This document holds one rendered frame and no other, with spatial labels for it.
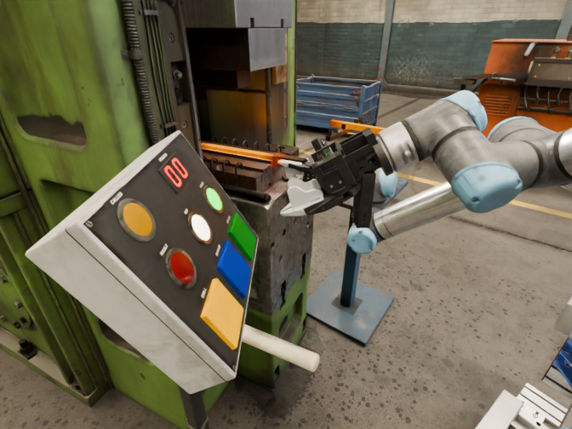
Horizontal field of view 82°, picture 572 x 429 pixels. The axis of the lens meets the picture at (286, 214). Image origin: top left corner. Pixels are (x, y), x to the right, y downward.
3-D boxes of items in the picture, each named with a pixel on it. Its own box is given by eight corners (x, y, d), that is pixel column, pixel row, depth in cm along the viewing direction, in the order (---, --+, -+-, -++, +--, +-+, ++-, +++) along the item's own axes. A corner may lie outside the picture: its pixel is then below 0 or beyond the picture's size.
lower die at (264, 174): (285, 174, 116) (285, 151, 111) (256, 197, 100) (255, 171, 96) (191, 157, 132) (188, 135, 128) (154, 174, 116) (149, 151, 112)
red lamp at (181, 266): (204, 273, 46) (200, 248, 44) (181, 294, 42) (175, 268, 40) (186, 267, 47) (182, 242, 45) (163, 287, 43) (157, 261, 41)
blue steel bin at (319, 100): (377, 128, 510) (384, 78, 475) (359, 141, 451) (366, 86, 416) (309, 118, 564) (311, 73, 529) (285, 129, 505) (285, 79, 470)
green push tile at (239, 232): (256, 238, 70) (237, 211, 66) (252, 260, 63) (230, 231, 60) (249, 242, 70) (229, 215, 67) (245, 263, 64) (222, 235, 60)
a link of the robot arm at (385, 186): (390, 205, 91) (395, 177, 87) (351, 197, 95) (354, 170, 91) (395, 194, 97) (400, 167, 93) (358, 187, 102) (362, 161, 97)
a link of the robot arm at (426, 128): (494, 109, 46) (462, 75, 51) (418, 146, 49) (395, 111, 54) (491, 142, 52) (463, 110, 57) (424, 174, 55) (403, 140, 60)
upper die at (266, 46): (285, 64, 98) (285, 28, 93) (250, 71, 83) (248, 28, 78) (177, 59, 114) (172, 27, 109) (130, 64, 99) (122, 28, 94)
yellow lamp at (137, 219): (164, 228, 42) (157, 198, 40) (135, 248, 39) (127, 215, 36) (146, 223, 43) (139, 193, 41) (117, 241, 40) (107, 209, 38)
